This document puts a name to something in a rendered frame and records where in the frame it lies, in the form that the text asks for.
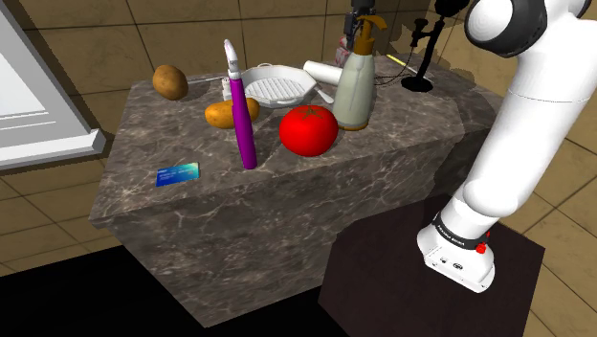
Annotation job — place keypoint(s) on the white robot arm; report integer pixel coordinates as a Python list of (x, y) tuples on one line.
[(527, 121)]

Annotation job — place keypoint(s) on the black desk lamp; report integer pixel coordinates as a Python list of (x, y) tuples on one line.
[(417, 85)]

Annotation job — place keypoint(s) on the brown potato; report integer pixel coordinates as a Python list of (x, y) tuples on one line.
[(170, 82)]

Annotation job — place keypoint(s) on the yellow pen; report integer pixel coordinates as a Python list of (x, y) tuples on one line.
[(401, 63)]

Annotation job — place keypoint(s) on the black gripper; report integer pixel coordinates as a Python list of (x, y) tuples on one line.
[(361, 5)]

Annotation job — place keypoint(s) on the yellow potato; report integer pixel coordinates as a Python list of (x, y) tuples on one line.
[(219, 115)]

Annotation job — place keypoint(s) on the purple and white electric toothbrush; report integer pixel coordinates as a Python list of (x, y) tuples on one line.
[(245, 126)]

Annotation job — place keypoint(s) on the small white bottle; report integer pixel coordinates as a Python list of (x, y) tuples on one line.
[(226, 87)]

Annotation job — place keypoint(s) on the white grill pan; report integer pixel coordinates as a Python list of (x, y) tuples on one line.
[(277, 87)]

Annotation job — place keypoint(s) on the red and white patterned box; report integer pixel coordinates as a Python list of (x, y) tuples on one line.
[(342, 52)]

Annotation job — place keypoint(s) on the blue card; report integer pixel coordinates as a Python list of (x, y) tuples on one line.
[(177, 174)]

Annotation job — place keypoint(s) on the dark robot stand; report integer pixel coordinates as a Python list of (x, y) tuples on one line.
[(387, 284)]

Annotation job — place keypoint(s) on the white panelled cabinet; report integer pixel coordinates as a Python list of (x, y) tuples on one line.
[(32, 102)]

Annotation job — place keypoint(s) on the pale spray bottle orange nozzle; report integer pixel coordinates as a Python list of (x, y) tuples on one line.
[(355, 93)]

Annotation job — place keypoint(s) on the white paper roll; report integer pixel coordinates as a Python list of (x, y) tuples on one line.
[(324, 73)]

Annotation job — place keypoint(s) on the red tomato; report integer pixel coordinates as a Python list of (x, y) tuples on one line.
[(309, 130)]

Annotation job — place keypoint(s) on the white spoon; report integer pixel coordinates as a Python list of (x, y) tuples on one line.
[(326, 95)]

